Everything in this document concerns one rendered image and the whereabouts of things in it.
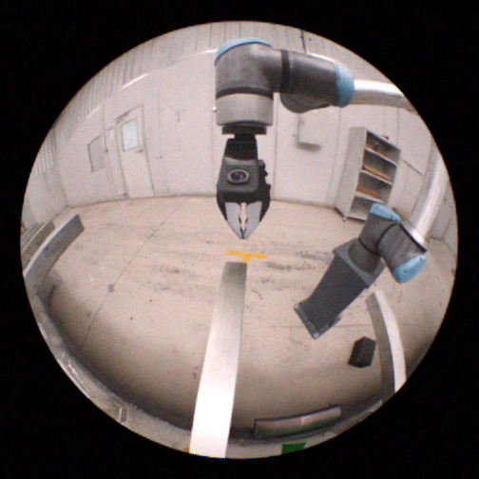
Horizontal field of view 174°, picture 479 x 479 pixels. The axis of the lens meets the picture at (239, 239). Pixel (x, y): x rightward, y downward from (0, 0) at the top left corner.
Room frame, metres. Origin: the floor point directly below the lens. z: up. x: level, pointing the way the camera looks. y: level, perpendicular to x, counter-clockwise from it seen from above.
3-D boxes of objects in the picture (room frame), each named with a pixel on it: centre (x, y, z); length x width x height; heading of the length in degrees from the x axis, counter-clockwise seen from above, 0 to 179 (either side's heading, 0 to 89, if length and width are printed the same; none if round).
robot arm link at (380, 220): (0.35, -0.60, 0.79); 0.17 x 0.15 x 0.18; 174
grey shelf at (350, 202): (1.87, -2.15, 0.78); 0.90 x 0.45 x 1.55; 81
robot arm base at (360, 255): (0.36, -0.60, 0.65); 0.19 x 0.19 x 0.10
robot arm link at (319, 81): (0.25, -0.12, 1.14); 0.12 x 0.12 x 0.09; 84
